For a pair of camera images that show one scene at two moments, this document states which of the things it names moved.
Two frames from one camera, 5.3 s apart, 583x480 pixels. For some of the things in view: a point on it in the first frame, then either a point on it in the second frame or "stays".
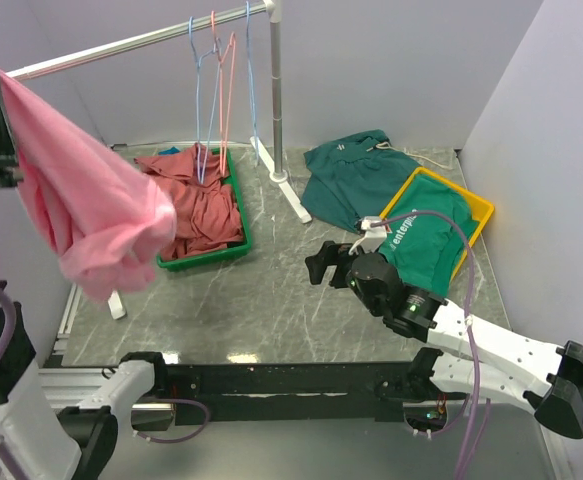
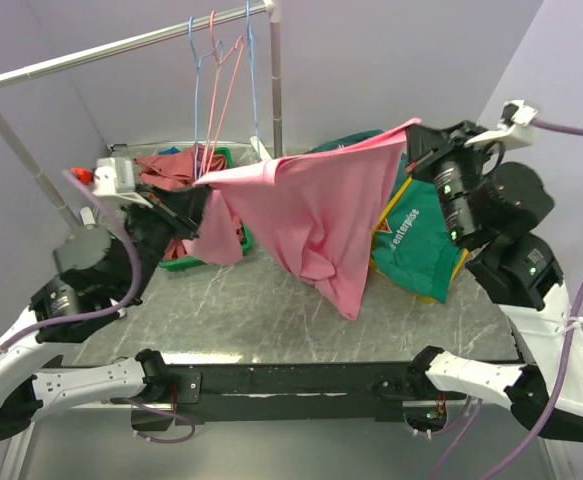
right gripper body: (334, 254) -> (447, 161)
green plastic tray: (239, 193) stays
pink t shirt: (103, 215) -> (323, 207)
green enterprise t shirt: (429, 249) stays
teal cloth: (172, 150) stays
